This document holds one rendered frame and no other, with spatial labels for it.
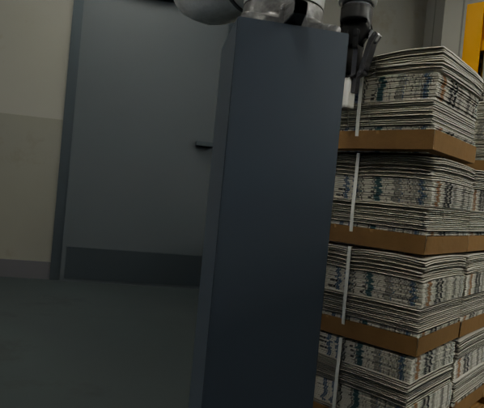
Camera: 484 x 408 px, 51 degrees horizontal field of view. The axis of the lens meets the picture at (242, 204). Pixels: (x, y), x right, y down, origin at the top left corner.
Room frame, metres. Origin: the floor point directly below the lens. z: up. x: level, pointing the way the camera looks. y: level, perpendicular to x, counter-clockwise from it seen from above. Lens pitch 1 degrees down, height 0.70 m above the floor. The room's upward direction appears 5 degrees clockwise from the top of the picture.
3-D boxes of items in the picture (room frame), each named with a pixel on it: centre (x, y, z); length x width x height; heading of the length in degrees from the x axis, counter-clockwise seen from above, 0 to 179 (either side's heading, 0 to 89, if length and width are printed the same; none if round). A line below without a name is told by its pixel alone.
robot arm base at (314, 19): (0.95, -0.05, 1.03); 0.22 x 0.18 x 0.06; 10
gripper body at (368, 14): (1.18, -0.23, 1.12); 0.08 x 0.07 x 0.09; 48
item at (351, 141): (1.32, -0.35, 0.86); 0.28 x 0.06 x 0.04; 138
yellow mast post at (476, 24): (2.76, -1.18, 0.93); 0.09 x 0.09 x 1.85; 48
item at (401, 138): (1.25, -0.44, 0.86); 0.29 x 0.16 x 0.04; 138
